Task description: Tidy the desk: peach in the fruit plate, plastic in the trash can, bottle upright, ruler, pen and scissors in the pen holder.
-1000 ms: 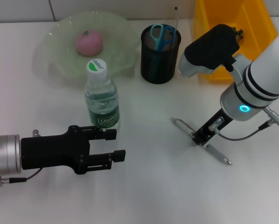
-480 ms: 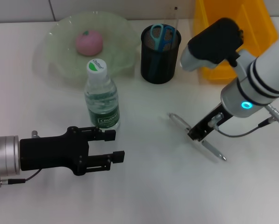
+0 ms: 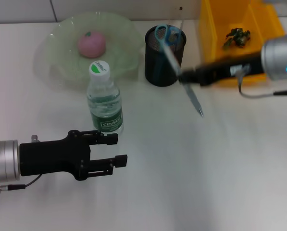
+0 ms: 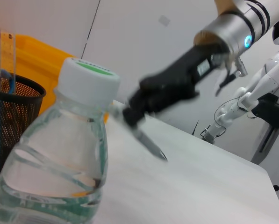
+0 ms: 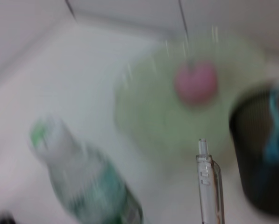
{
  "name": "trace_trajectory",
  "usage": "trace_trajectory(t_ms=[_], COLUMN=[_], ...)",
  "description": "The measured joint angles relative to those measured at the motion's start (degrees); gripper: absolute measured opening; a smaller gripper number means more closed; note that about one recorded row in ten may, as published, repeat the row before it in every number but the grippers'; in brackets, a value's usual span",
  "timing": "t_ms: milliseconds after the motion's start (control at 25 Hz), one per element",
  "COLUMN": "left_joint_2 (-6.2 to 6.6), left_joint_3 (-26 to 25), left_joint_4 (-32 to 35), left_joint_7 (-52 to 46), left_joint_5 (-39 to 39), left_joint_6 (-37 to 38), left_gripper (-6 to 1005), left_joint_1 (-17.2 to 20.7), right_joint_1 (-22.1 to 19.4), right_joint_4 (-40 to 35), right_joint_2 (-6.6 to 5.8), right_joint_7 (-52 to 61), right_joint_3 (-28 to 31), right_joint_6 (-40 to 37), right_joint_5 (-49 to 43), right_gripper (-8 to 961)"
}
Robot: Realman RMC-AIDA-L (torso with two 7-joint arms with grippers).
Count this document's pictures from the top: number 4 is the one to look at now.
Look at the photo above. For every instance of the yellow plastic bin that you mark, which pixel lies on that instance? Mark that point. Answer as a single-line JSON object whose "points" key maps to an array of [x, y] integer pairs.
{"points": [[43, 60]]}

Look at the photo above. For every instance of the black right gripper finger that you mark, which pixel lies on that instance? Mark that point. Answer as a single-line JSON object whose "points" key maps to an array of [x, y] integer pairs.
{"points": [[139, 98], [133, 117]]}

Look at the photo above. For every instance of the black mesh pen holder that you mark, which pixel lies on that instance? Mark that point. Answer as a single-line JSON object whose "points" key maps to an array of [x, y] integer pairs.
{"points": [[15, 112]]}

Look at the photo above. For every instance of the clear green-label water bottle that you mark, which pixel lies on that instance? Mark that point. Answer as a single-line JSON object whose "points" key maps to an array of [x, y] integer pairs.
{"points": [[55, 151]]}

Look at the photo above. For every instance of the clear plastic ruler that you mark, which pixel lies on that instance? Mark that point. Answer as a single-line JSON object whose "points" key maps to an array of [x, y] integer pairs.
{"points": [[7, 53]]}

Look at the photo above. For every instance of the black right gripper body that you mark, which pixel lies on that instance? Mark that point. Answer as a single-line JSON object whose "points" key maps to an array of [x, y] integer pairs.
{"points": [[176, 79]]}

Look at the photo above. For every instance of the grey clear ballpoint pen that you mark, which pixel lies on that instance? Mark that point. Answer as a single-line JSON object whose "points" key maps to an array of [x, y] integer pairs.
{"points": [[144, 137]]}

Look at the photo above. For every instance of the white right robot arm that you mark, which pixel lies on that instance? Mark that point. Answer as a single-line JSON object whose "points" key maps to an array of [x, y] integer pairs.
{"points": [[244, 25]]}

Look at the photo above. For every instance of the grey robot stand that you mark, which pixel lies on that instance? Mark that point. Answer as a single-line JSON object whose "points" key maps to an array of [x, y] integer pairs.
{"points": [[270, 135]]}

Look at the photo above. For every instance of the white humanoid robot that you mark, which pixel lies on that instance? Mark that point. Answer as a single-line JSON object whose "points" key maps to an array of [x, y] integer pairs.
{"points": [[265, 81]]}

